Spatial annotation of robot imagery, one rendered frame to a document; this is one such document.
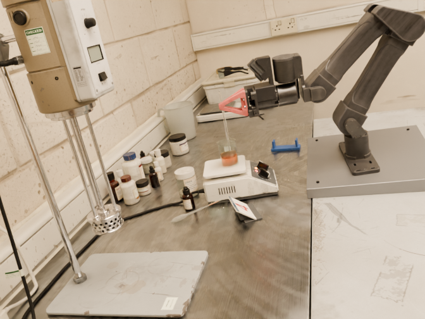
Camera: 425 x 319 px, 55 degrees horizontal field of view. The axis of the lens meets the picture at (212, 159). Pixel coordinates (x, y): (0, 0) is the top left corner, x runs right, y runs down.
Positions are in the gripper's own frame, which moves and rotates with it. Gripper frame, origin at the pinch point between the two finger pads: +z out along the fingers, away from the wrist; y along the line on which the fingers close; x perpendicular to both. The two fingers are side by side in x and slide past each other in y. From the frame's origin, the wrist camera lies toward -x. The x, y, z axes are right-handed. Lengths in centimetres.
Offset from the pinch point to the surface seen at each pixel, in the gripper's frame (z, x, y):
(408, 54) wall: -102, 20, -124
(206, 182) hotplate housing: 7.8, 18.8, 5.0
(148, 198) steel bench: 27.6, 25.7, -6.6
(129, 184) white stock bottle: 31.6, 19.2, -4.3
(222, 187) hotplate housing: 3.8, 20.6, 5.6
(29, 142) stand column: 36.1, -7.6, 33.1
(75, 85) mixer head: 21.6, -17.0, 39.5
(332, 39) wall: -64, 5, -133
